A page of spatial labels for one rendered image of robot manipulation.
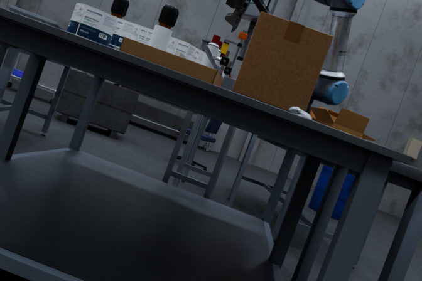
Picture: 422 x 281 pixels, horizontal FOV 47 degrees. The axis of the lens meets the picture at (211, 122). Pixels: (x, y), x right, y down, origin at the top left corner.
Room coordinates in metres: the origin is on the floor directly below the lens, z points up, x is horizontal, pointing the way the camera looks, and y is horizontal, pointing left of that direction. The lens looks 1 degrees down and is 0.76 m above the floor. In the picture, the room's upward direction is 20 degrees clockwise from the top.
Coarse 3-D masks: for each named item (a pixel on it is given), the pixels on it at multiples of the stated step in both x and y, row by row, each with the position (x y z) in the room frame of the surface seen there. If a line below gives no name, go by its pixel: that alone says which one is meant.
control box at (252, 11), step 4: (264, 0) 2.42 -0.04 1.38; (276, 0) 2.49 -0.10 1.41; (252, 4) 2.46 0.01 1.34; (248, 8) 2.47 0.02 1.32; (252, 8) 2.46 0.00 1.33; (256, 8) 2.44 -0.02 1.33; (272, 8) 2.48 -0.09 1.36; (248, 12) 2.47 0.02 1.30; (252, 12) 2.45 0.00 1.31; (256, 12) 2.44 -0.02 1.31; (272, 12) 2.49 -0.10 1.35; (244, 16) 2.51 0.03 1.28; (248, 16) 2.48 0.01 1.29; (252, 16) 2.45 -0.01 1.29; (256, 16) 2.44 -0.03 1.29; (248, 20) 2.57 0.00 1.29; (252, 20) 2.53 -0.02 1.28; (256, 20) 2.50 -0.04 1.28
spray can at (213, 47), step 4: (216, 36) 2.11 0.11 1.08; (212, 40) 2.11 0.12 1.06; (216, 40) 2.11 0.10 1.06; (208, 44) 2.11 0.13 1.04; (212, 44) 2.10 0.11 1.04; (216, 44) 2.11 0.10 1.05; (212, 48) 2.10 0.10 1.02; (216, 48) 2.10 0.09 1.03; (212, 52) 2.10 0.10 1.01; (216, 52) 2.11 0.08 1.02; (204, 56) 2.11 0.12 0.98; (204, 60) 2.10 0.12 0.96; (208, 60) 2.10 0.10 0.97; (204, 64) 2.10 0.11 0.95; (208, 64) 2.10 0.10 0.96
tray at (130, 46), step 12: (120, 48) 1.27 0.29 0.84; (132, 48) 1.27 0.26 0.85; (144, 48) 1.27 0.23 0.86; (156, 48) 1.27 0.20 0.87; (156, 60) 1.27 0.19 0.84; (168, 60) 1.27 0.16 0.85; (180, 60) 1.26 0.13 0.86; (180, 72) 1.26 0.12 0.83; (192, 72) 1.26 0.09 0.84; (204, 72) 1.26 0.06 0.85; (216, 72) 1.26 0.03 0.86; (216, 84) 1.36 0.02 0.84
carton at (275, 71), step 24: (264, 24) 1.55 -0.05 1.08; (288, 24) 1.55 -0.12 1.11; (264, 48) 1.55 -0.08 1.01; (288, 48) 1.55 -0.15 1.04; (312, 48) 1.54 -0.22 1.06; (240, 72) 1.55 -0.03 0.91; (264, 72) 1.55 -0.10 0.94; (288, 72) 1.54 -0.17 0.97; (312, 72) 1.54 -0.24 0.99; (264, 96) 1.55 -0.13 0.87; (288, 96) 1.54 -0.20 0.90
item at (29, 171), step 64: (128, 64) 1.28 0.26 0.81; (256, 128) 1.26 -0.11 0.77; (0, 192) 1.80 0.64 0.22; (64, 192) 2.12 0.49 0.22; (128, 192) 2.58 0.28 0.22; (0, 256) 1.29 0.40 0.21; (64, 256) 1.42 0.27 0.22; (128, 256) 1.62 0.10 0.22; (192, 256) 1.88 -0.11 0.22; (256, 256) 2.23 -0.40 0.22
